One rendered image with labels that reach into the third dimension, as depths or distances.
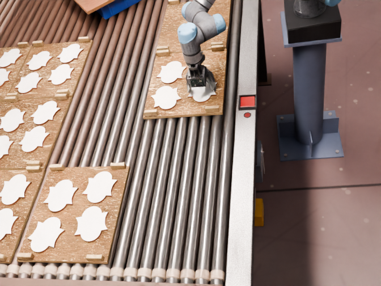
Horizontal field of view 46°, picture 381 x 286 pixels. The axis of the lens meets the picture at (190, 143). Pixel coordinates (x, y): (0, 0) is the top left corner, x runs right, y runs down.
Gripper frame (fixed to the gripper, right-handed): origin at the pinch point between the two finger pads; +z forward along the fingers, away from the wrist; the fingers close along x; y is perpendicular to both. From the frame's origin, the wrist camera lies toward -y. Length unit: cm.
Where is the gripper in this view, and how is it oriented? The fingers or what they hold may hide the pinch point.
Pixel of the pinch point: (202, 89)
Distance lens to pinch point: 201.3
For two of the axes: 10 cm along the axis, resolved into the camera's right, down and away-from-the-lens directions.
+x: 9.8, -0.5, -2.1
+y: -0.9, 7.9, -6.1
